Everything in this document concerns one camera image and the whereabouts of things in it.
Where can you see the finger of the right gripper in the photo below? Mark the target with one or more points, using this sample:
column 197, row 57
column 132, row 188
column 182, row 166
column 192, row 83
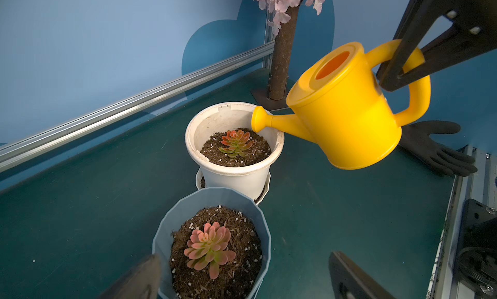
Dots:
column 462, row 41
column 417, row 11

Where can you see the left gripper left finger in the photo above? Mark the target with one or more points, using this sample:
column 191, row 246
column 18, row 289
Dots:
column 142, row 281

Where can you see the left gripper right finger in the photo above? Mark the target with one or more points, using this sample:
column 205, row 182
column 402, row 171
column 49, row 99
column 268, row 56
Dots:
column 350, row 281

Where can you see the grey-blue pot with succulent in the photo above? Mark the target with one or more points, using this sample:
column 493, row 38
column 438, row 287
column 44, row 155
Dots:
column 214, row 243

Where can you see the yellow plastic watering can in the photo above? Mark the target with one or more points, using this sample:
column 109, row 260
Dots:
column 338, row 104

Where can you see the white pot with succulent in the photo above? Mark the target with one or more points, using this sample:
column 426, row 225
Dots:
column 229, row 152

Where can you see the black glove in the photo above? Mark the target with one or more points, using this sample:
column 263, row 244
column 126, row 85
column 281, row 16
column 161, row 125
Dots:
column 440, row 159

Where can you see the pink artificial blossom tree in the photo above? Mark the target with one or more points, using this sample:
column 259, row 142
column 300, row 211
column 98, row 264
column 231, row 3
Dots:
column 282, row 23

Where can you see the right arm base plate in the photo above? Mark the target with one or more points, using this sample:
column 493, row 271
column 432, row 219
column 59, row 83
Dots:
column 476, row 252

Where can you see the aluminium front rail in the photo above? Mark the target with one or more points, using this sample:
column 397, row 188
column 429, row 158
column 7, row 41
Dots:
column 480, row 186

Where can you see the aluminium frame back rail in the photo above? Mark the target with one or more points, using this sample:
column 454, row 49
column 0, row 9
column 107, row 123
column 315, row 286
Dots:
column 15, row 154

